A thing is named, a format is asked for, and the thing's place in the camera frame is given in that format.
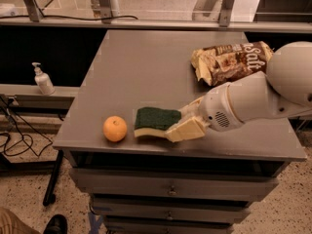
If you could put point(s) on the tan trouser leg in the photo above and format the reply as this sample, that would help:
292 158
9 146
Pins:
11 224

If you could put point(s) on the brown chip bag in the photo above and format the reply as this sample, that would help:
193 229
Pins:
217 65

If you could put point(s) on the green and yellow sponge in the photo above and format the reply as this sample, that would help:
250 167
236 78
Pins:
152 121

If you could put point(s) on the grey drawer cabinet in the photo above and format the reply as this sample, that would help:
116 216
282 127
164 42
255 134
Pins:
150 68

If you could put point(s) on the top grey drawer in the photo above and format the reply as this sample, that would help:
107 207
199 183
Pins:
192 186

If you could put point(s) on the bottom grey drawer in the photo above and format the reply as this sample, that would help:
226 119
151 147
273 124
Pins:
138 225

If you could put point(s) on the grey drawer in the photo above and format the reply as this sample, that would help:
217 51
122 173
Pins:
138 225
165 210
192 186

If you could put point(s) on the orange fruit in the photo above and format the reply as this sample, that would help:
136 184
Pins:
114 128

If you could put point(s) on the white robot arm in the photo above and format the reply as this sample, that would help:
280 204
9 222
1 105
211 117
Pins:
284 90

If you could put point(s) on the grey metal rail frame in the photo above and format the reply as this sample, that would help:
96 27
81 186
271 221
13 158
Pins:
287 16

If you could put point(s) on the middle grey drawer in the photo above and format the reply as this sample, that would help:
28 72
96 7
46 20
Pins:
165 210

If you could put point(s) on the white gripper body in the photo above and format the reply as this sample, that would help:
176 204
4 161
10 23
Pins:
214 107

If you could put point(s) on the black shoe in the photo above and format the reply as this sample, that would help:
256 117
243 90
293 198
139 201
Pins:
56 225

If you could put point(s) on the white pump bottle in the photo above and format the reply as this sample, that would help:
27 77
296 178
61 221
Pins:
43 80

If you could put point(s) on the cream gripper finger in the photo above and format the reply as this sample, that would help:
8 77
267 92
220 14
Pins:
191 109
194 127

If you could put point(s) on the black table leg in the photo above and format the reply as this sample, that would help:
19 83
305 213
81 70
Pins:
50 196

